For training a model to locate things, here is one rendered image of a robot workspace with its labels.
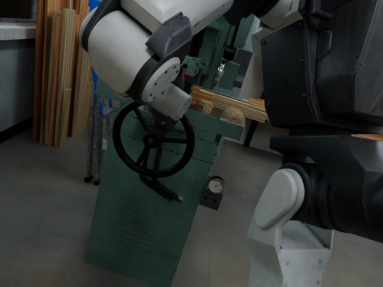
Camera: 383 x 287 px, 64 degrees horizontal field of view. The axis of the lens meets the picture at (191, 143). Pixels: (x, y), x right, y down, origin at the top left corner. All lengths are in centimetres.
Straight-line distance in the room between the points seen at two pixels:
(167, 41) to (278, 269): 48
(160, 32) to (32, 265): 141
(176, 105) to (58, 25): 185
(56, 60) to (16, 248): 132
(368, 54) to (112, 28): 37
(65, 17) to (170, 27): 205
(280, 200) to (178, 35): 36
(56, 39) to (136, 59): 203
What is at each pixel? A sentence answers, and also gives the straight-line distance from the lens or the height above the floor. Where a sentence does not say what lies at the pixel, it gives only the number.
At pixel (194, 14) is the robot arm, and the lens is 46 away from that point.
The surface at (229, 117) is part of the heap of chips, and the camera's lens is 117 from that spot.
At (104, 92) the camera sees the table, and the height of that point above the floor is 86.
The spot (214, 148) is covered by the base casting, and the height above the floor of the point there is 78.
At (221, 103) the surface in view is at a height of 92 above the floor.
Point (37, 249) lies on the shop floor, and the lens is 175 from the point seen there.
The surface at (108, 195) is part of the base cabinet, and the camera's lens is 142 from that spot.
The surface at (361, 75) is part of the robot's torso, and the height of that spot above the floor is 120.
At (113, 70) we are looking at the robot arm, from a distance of 44.
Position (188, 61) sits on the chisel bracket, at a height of 106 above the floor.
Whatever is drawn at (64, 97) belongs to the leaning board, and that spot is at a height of 42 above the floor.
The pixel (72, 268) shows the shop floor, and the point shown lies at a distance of 166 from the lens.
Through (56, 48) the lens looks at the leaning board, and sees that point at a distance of 245.
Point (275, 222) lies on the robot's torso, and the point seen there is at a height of 90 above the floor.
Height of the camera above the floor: 120
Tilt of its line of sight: 21 degrees down
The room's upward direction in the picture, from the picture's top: 17 degrees clockwise
